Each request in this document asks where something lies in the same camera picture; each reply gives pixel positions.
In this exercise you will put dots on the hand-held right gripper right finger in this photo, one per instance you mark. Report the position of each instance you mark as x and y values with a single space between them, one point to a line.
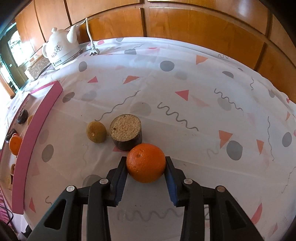
171 185

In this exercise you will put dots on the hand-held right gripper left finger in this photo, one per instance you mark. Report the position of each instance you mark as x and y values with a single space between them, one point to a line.
120 185

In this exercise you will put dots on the orange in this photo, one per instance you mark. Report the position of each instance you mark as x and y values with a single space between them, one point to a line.
15 145
145 162

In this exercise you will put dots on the pink box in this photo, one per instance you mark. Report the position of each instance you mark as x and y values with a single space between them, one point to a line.
30 143

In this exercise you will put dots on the dark cut fruit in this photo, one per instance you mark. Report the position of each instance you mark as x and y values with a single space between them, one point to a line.
124 129

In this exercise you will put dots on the brown round fruit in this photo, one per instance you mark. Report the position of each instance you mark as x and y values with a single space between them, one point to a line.
96 132

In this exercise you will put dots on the white patterned tablecloth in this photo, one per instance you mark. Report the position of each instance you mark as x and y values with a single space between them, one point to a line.
185 115

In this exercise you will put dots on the brown small fruit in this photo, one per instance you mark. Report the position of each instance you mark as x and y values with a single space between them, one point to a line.
13 168

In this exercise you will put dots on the tan round fruit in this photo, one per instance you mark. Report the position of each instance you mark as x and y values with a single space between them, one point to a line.
30 120

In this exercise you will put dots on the dark plum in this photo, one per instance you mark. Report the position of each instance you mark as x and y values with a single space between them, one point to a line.
9 136
22 116

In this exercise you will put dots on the woven box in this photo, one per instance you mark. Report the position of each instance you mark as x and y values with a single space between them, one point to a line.
37 67

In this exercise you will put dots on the white ceramic kettle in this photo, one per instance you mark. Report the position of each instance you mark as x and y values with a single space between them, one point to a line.
62 51

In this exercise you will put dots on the wooden cabinet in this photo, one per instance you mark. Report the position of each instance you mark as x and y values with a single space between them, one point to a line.
185 20

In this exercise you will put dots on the window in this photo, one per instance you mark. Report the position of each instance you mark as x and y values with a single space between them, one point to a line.
13 51

